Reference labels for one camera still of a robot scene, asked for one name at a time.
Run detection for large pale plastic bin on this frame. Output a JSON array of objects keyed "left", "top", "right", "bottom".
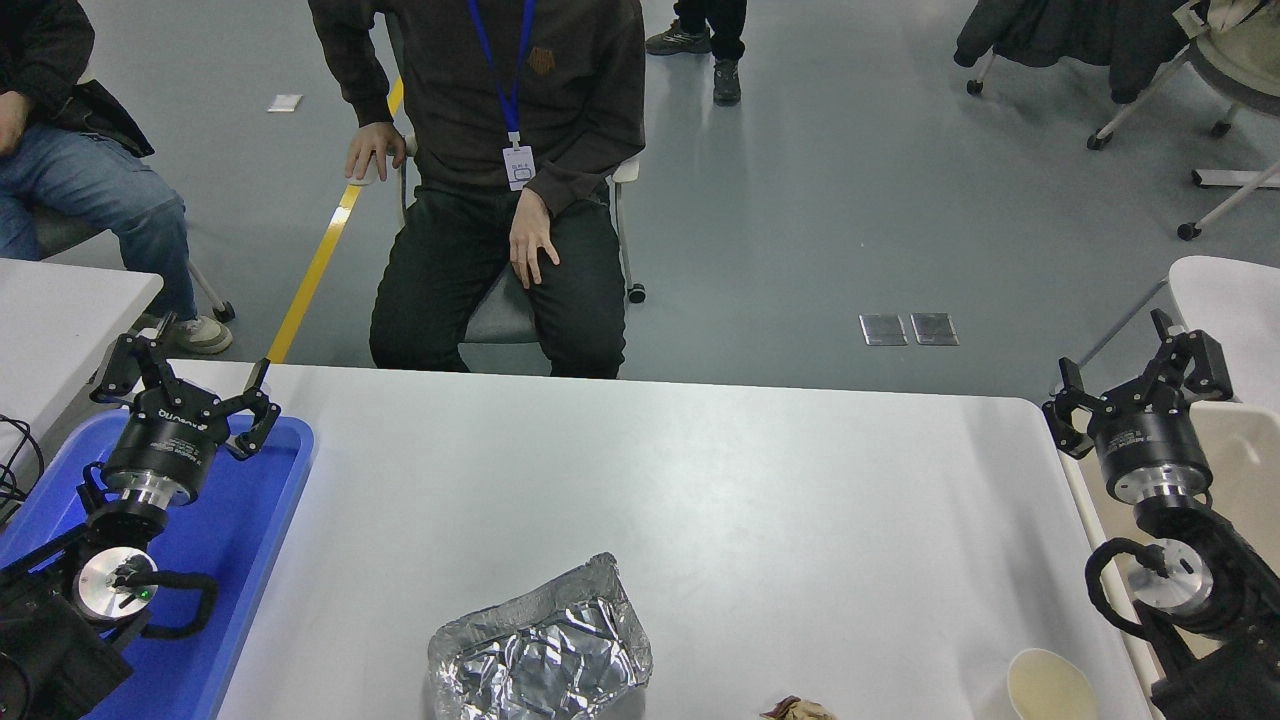
[{"left": 1056, "top": 400, "right": 1280, "bottom": 720}]

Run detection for blue lanyard with badge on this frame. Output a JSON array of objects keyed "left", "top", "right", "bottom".
[{"left": 467, "top": 0, "right": 538, "bottom": 191}]

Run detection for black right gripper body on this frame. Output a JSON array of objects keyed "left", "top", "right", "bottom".
[{"left": 1087, "top": 404, "right": 1214, "bottom": 498}]

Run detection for person's left hand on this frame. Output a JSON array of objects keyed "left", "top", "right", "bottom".
[{"left": 508, "top": 188, "right": 561, "bottom": 291}]

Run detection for dark jacket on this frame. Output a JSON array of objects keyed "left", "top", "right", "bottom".
[{"left": 953, "top": 0, "right": 1216, "bottom": 105}]

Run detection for tan paper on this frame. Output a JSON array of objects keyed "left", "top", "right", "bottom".
[{"left": 760, "top": 696, "right": 837, "bottom": 720}]

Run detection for person's hand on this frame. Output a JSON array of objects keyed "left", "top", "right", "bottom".
[{"left": 0, "top": 90, "right": 31, "bottom": 156}]

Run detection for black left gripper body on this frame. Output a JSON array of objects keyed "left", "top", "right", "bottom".
[{"left": 103, "top": 385, "right": 234, "bottom": 496}]

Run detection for blue plastic tray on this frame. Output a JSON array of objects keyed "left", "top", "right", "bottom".
[{"left": 0, "top": 410, "right": 316, "bottom": 720}]

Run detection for white side table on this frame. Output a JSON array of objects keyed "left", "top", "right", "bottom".
[{"left": 0, "top": 258, "right": 164, "bottom": 471}]

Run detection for person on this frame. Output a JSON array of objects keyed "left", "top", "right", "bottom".
[
  {"left": 645, "top": 0, "right": 748, "bottom": 106},
  {"left": 308, "top": 0, "right": 648, "bottom": 379},
  {"left": 0, "top": 0, "right": 234, "bottom": 356}
]

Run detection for silver foil tray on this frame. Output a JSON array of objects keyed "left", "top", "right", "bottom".
[{"left": 428, "top": 552, "right": 654, "bottom": 720}]

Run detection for cream paper cup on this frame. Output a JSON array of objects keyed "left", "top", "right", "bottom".
[{"left": 1006, "top": 648, "right": 1102, "bottom": 720}]

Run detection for person's right hand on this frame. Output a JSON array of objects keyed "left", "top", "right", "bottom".
[{"left": 345, "top": 122, "right": 408, "bottom": 186}]

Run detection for yellow floor tape line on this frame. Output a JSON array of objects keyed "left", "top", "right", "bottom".
[{"left": 267, "top": 78, "right": 404, "bottom": 364}]

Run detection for black cables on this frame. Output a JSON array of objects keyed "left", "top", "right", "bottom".
[{"left": 0, "top": 415, "right": 46, "bottom": 526}]

